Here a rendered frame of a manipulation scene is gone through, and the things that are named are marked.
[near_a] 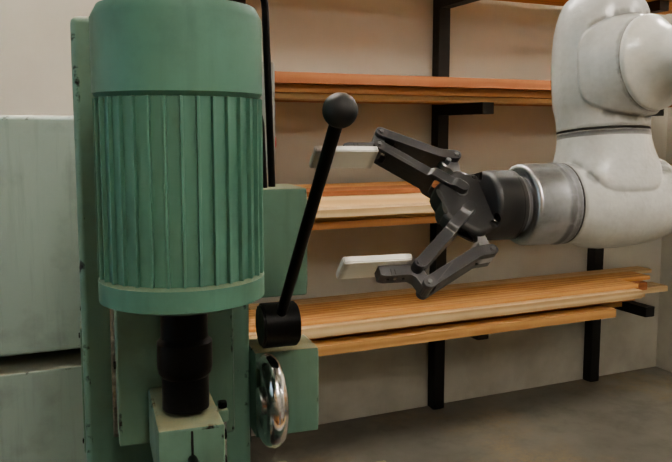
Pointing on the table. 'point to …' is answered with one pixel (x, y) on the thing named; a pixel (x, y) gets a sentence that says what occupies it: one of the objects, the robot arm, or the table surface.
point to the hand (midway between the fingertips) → (336, 210)
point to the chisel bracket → (185, 433)
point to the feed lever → (345, 107)
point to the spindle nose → (184, 363)
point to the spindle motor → (177, 153)
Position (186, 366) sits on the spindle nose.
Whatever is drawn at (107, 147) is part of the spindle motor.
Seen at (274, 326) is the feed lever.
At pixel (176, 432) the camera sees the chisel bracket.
